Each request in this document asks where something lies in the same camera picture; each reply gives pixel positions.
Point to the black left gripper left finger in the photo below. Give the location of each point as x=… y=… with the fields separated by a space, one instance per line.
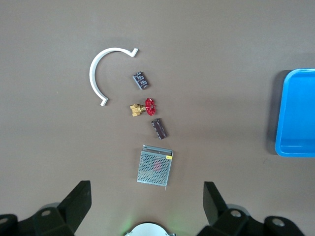
x=66 y=216

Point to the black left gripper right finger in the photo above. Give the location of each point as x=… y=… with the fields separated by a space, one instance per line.
x=221 y=221

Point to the dark cylindrical capacitor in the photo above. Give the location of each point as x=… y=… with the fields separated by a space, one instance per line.
x=141 y=80
x=160 y=129

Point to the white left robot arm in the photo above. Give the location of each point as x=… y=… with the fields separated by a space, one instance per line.
x=150 y=231

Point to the metal mesh power supply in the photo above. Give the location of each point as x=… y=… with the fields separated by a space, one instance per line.
x=153 y=167

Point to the blue plastic tray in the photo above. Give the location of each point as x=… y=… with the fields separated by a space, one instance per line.
x=297 y=110

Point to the brass valve red handwheel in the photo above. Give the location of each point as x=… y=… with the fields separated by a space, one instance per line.
x=148 y=107

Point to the white curved plastic clamp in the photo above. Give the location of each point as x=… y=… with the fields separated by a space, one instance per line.
x=92 y=73

